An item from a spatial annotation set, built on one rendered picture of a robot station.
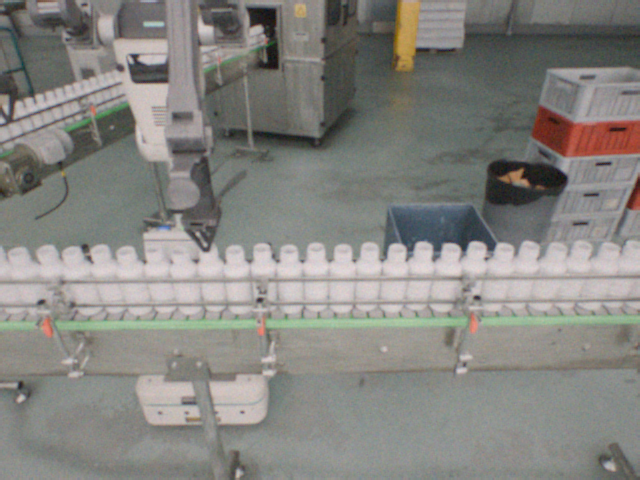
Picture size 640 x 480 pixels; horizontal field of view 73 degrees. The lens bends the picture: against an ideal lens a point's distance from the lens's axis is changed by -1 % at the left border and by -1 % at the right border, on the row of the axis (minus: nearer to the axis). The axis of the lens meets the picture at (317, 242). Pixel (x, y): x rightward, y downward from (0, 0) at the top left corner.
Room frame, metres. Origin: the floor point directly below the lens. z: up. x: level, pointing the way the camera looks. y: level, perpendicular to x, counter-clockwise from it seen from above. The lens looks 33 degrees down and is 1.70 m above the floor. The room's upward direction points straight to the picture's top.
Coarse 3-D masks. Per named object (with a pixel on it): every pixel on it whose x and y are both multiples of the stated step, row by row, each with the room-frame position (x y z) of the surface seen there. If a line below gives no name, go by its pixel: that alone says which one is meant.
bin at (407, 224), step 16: (400, 208) 1.38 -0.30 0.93; (416, 208) 1.38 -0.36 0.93; (432, 208) 1.39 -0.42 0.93; (448, 208) 1.39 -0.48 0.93; (464, 208) 1.39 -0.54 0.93; (400, 224) 1.38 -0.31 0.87; (416, 224) 1.38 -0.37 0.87; (432, 224) 1.39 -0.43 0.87; (448, 224) 1.39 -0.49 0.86; (464, 224) 1.39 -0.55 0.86; (480, 224) 1.28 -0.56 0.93; (400, 240) 1.38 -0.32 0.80; (416, 240) 1.38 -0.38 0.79; (432, 240) 1.39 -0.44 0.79; (448, 240) 1.39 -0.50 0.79; (464, 240) 1.38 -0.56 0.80; (480, 240) 1.25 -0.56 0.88; (496, 240) 1.15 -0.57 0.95; (384, 256) 1.35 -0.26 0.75; (432, 256) 1.08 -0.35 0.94
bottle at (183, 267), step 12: (180, 252) 0.79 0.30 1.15; (180, 264) 0.76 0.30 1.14; (192, 264) 0.78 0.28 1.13; (180, 276) 0.75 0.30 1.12; (192, 276) 0.76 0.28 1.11; (180, 288) 0.75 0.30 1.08; (192, 288) 0.75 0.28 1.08; (180, 300) 0.75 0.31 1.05; (192, 300) 0.75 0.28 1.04; (192, 312) 0.75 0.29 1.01
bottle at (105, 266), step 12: (96, 252) 0.79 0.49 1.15; (108, 252) 0.78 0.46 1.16; (96, 264) 0.76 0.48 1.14; (108, 264) 0.77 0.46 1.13; (96, 276) 0.75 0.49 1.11; (108, 276) 0.76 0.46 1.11; (108, 288) 0.75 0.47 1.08; (120, 288) 0.77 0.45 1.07; (108, 300) 0.75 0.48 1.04; (120, 300) 0.76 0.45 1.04; (120, 312) 0.76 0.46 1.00
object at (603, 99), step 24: (552, 72) 2.84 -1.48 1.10; (576, 72) 2.93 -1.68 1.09; (600, 72) 2.96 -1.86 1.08; (624, 72) 2.98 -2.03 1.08; (552, 96) 2.79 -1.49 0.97; (576, 96) 2.59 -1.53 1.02; (600, 96) 2.54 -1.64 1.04; (624, 96) 2.56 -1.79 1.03; (576, 120) 2.52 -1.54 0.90; (600, 120) 2.54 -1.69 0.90
